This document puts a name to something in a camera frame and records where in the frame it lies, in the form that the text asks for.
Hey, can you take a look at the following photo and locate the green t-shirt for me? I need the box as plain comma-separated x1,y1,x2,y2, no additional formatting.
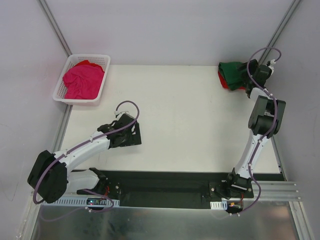
218,61,241,78

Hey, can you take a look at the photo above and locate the aluminium corner post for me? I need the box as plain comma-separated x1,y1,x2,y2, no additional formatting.
259,0,303,64
37,0,72,57

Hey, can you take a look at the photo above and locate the right aluminium corner post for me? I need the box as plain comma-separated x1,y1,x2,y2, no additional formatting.
259,0,303,64

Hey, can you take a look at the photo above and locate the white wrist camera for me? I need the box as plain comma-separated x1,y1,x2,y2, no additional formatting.
266,59,276,74
114,110,130,118

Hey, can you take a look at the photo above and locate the left slotted cable duct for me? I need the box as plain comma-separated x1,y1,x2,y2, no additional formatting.
42,196,120,208

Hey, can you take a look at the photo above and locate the left aluminium corner post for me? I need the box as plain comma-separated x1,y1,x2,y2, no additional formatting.
37,0,72,57

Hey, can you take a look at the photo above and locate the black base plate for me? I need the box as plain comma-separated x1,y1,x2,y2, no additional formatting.
89,170,254,209

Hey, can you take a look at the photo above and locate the right slotted cable duct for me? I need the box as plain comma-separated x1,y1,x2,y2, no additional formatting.
210,200,228,211

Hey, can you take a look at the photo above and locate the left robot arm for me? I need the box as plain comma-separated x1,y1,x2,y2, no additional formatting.
27,113,142,204

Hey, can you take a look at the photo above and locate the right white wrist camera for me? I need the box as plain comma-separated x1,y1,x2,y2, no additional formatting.
266,59,276,74

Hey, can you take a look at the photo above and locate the white plastic basket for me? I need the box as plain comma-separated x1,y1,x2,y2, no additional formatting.
52,53,111,107

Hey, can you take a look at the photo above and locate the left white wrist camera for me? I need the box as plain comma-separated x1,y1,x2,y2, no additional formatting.
114,110,130,118

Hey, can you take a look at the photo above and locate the pink t-shirt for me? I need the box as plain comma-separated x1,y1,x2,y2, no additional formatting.
62,60,105,100

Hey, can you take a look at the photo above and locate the slotted cable duct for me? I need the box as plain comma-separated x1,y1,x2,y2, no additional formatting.
42,196,120,208
210,200,228,211

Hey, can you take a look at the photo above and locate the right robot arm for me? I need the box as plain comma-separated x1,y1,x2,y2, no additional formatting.
224,59,286,199

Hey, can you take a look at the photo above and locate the folded red t-shirt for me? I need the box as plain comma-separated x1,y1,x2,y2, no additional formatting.
218,71,246,91

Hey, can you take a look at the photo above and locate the aluminium rail front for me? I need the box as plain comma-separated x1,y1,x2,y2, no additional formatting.
31,176,301,201

